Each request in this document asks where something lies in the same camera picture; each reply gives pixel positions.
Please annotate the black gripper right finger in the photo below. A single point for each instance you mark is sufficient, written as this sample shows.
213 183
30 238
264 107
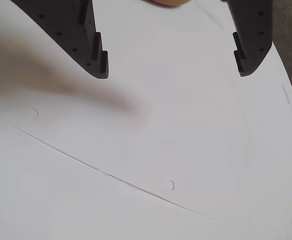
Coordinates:
254 32

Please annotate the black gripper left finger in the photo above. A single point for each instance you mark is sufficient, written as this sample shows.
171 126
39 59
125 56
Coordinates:
68 27

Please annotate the brown cylindrical pen holder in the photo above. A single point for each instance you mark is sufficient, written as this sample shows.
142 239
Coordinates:
170 2

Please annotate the white punched paper sheet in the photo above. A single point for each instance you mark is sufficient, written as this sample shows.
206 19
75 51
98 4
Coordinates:
160 137

